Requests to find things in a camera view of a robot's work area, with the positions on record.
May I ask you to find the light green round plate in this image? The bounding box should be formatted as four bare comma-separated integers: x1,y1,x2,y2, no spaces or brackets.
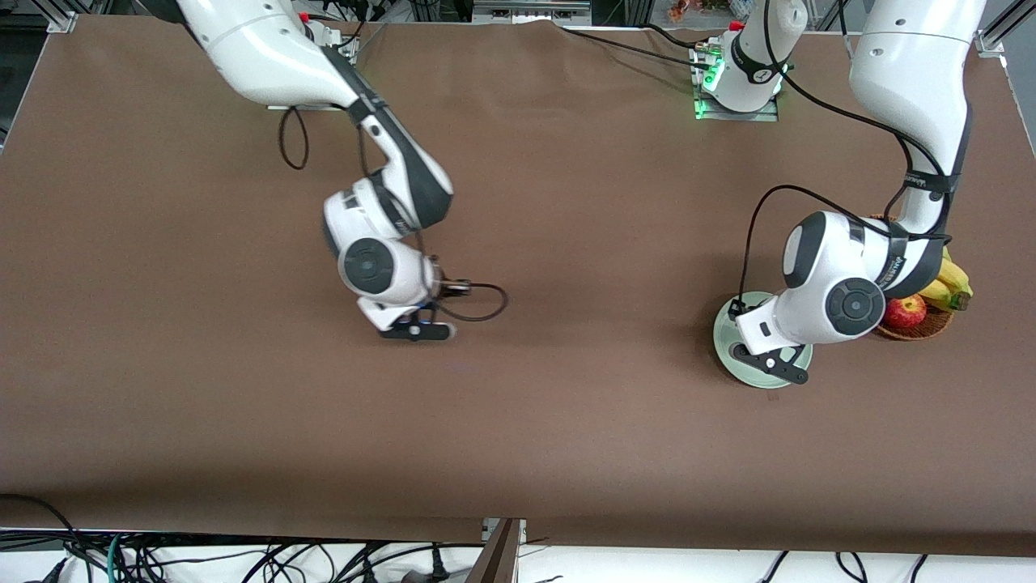
712,291,813,390

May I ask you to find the red yellow apple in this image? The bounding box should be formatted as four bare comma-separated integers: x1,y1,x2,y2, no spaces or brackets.
882,295,928,330

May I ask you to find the brown wicker basket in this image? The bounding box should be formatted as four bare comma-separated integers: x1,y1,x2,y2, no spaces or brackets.
869,214,957,343

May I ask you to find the large table cover mat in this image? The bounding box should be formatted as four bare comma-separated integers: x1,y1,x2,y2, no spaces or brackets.
0,15,1036,560

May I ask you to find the yellow banana bunch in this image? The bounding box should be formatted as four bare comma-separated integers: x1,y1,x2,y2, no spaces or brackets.
918,246,974,313

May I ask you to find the brown wooden beam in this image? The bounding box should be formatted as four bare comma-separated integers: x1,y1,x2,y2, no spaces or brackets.
465,520,520,583

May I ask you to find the grey metal box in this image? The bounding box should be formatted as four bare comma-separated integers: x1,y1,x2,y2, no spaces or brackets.
472,0,593,25

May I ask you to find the orange red background object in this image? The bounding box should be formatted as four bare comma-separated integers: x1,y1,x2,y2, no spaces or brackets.
668,0,733,23

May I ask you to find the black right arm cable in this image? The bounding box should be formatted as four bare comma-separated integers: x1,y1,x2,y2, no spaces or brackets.
278,105,510,323

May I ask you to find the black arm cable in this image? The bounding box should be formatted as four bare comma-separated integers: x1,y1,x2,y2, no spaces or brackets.
278,105,510,323
737,0,957,318

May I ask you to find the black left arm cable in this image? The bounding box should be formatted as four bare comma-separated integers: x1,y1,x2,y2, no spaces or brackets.
737,0,957,318

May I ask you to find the silver metal bracket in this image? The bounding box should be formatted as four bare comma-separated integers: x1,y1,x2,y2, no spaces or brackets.
481,517,528,545

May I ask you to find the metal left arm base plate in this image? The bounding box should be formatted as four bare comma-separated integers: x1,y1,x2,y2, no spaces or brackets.
690,40,780,122

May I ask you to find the thin grey cable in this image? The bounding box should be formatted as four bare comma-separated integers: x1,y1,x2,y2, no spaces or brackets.
352,22,390,62

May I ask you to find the short black table cable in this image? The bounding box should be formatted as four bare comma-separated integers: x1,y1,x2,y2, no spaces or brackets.
643,23,713,52

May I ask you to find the long black table cable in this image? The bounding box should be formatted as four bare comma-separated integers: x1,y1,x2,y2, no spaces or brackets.
554,23,717,70

